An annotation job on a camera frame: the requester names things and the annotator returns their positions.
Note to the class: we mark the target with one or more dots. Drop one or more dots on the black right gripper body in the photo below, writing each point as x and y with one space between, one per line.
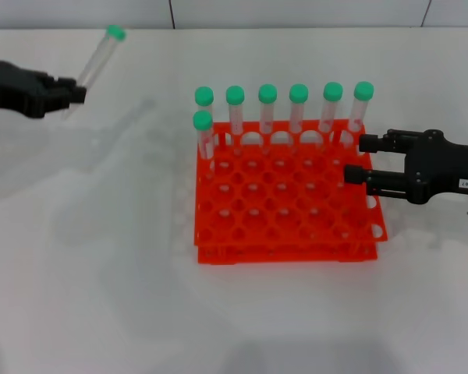
444 167

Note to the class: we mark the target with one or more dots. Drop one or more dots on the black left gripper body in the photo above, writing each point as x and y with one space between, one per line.
11 89

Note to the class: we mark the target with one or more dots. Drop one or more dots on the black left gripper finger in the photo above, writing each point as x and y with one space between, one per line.
72 96
60 83

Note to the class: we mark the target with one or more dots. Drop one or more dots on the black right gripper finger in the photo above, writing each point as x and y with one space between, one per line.
369 143
354 174

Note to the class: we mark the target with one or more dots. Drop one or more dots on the green-capped test tube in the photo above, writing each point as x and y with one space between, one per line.
115 33
332 91
298 93
267 93
235 95
204 96
363 90
202 121

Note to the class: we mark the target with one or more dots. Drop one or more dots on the orange test tube rack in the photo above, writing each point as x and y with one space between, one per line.
288 233

